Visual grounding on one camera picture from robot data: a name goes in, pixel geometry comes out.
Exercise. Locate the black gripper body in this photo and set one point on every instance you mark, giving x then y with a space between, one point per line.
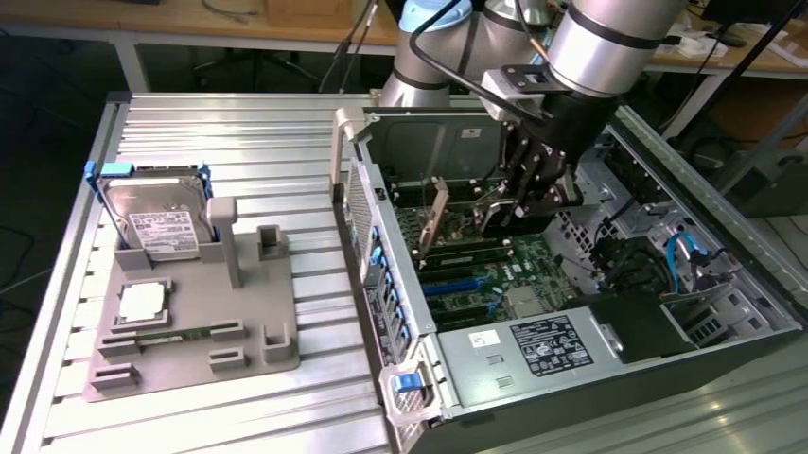
577 123

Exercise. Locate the graphics card with metal bracket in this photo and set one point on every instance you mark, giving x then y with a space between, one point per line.
435 213

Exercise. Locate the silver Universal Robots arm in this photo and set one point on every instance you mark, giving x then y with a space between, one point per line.
600 47

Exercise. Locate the grey metal disk bay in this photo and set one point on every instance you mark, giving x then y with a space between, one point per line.
600 189

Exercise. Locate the green motherboard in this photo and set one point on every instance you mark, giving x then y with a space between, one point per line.
505 269

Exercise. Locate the open black PC case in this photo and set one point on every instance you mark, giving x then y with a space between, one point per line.
694 156

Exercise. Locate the black installed RAM stick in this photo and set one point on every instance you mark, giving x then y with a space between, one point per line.
461 259

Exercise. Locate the silver chipset heatsink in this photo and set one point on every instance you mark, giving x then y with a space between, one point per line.
523 302

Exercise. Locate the blue expansion slot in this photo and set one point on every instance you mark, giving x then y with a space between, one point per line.
450 287

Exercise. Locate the cluttered wooden desk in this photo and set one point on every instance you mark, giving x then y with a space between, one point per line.
725 59

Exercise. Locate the black expansion slot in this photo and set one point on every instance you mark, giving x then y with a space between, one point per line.
463 316

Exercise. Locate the black fan shroud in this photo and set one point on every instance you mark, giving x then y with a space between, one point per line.
637 326

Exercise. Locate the grey power supply unit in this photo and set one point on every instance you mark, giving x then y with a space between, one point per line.
491 359

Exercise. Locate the blue case release latch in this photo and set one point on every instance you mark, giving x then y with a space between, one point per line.
405 383

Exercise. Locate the hard disk with blue carrier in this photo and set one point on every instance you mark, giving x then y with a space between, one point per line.
153 208

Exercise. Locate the wooden desk with white legs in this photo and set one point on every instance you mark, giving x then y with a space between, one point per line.
190 16

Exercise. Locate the grey parts rack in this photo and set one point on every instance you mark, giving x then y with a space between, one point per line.
190 302

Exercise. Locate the green RAM stick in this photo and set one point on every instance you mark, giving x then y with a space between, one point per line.
174 336

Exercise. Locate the silver CPU chip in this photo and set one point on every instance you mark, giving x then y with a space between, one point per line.
144 305

